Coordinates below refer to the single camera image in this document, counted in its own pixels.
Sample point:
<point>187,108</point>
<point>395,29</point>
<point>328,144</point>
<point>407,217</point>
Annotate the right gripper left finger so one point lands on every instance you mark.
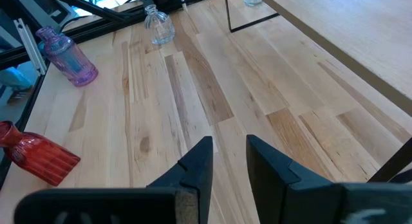
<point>193,175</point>

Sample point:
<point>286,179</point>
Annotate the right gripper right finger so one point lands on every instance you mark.
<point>273,185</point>

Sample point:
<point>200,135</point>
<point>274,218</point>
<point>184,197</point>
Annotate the red ribbed square-base vase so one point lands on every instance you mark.
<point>38,156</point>

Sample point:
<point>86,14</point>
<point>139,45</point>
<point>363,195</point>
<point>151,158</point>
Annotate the pink ringed bottle vase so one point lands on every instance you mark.
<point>69,61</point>

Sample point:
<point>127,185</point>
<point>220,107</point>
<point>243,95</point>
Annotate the teal textured glass vase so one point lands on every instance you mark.
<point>41,47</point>

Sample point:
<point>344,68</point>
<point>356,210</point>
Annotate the silver aluminium bracket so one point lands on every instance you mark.
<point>30,48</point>

